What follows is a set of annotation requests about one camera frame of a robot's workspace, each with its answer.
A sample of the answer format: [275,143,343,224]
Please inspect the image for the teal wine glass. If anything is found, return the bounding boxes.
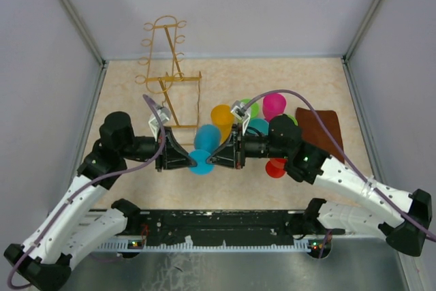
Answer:
[189,125,221,175]
[247,118,269,135]

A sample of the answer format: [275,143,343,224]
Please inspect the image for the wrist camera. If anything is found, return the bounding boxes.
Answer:
[230,100,251,134]
[149,105,172,140]

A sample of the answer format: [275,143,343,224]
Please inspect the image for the green wine glass front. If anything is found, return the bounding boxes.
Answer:
[241,98,260,119]

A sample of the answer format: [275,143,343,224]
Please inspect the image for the gold wire glass rack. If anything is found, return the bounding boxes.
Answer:
[134,15,202,132]

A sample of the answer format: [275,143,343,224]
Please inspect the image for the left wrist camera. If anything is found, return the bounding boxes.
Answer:
[149,105,172,140]

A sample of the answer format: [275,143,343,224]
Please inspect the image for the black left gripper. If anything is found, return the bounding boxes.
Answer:
[119,125,198,172]

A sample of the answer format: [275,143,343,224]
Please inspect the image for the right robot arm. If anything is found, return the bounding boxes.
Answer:
[207,114,432,257]

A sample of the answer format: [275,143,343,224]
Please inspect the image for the teal wine glass front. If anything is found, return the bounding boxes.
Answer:
[247,118,269,135]

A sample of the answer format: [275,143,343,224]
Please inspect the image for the green wine glass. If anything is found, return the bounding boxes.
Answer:
[284,114,298,126]
[241,98,260,119]

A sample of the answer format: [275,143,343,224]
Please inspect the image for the red wine glass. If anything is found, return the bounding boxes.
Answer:
[265,158,287,179]

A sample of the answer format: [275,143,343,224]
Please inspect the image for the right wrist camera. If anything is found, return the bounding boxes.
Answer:
[230,100,251,134]

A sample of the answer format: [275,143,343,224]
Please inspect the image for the orange wine glass front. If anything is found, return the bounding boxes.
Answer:
[211,104,234,143]

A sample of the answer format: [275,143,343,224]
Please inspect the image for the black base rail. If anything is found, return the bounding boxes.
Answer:
[118,209,326,247]

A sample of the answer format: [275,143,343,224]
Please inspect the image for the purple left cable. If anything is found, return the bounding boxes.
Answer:
[7,93,167,288]

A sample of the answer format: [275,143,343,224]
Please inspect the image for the pink wine glass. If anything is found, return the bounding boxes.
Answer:
[262,93,287,122]

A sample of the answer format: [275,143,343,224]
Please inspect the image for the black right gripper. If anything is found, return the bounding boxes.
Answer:
[206,123,290,169]

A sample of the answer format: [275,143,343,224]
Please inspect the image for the brown cloth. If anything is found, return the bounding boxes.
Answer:
[296,107,345,164]

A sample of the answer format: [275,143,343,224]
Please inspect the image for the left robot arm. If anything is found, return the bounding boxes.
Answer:
[4,112,196,290]

